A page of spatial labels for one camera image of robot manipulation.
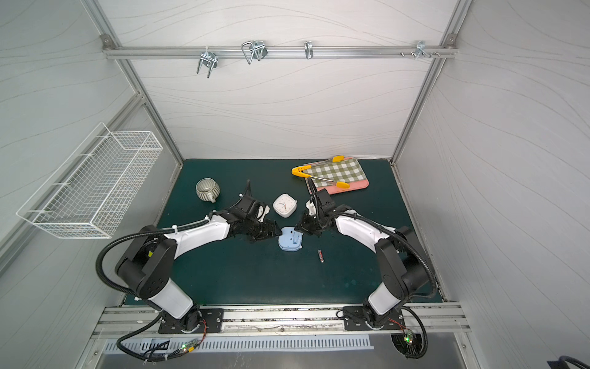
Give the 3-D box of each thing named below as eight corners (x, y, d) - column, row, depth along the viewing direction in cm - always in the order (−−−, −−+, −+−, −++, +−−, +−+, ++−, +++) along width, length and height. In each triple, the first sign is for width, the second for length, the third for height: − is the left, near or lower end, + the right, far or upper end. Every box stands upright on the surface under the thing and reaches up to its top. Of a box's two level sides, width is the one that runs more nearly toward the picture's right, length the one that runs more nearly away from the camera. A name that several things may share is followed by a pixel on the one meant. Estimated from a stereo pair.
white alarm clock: (270, 208, 104) (269, 203, 101) (283, 196, 108) (282, 190, 105) (286, 219, 100) (286, 215, 97) (299, 207, 104) (299, 201, 101)
